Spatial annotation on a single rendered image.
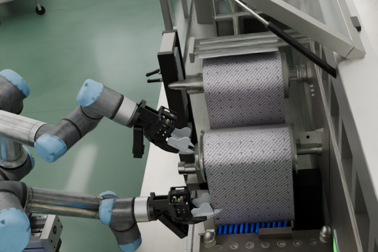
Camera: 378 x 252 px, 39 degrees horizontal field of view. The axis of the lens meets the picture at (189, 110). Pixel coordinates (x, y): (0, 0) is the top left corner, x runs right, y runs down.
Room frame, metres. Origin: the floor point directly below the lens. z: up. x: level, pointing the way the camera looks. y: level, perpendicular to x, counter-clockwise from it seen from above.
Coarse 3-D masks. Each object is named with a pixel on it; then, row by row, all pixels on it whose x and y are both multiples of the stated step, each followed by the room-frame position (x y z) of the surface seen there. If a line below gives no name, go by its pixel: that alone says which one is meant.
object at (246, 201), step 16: (224, 192) 1.08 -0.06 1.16; (240, 192) 1.07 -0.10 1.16; (256, 192) 1.06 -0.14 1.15; (272, 192) 1.06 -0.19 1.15; (288, 192) 1.05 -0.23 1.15; (224, 208) 1.08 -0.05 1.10; (240, 208) 1.07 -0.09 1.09; (256, 208) 1.06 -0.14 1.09; (272, 208) 1.06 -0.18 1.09; (288, 208) 1.05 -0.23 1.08; (224, 224) 1.08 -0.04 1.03; (240, 224) 1.07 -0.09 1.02
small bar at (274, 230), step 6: (258, 228) 1.03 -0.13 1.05; (264, 228) 1.02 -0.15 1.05; (270, 228) 1.02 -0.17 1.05; (276, 228) 1.01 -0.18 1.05; (282, 228) 1.01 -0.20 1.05; (288, 228) 1.01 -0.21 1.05; (264, 234) 1.00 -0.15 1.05; (270, 234) 1.00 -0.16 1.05; (276, 234) 1.00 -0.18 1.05; (282, 234) 0.99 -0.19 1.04; (288, 234) 0.99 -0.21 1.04
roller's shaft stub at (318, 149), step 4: (296, 144) 1.11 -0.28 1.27; (296, 148) 1.09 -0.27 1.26; (300, 148) 1.09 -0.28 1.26; (304, 148) 1.09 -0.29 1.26; (308, 148) 1.09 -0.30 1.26; (312, 148) 1.08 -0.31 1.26; (316, 148) 1.08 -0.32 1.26; (320, 148) 1.07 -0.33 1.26; (296, 152) 1.09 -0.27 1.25; (300, 152) 1.09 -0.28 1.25; (304, 152) 1.08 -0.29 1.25; (308, 152) 1.08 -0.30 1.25; (312, 152) 1.08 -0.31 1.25; (316, 152) 1.08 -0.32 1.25; (320, 152) 1.07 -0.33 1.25
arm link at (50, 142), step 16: (0, 112) 1.31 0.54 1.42; (0, 128) 1.26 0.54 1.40; (16, 128) 1.22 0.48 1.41; (32, 128) 1.20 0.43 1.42; (48, 128) 1.17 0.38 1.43; (64, 128) 1.17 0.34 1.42; (32, 144) 1.17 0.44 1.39; (48, 144) 1.11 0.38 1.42; (64, 144) 1.13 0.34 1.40; (48, 160) 1.11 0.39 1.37
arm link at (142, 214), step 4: (144, 196) 1.15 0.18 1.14; (148, 196) 1.14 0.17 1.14; (136, 200) 1.13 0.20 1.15; (140, 200) 1.13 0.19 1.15; (144, 200) 1.12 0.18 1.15; (136, 204) 1.12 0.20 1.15; (140, 204) 1.11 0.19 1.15; (144, 204) 1.11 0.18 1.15; (148, 204) 1.11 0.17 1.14; (136, 208) 1.10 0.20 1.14; (140, 208) 1.10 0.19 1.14; (144, 208) 1.10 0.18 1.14; (148, 208) 1.10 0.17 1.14; (136, 212) 1.10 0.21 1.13; (140, 212) 1.10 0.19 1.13; (144, 212) 1.09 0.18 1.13; (148, 212) 1.09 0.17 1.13; (136, 216) 1.09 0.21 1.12; (140, 216) 1.09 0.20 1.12; (144, 216) 1.09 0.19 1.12; (148, 216) 1.09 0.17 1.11; (136, 220) 1.09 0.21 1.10; (140, 220) 1.09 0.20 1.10; (144, 220) 1.09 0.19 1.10; (148, 220) 1.09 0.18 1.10
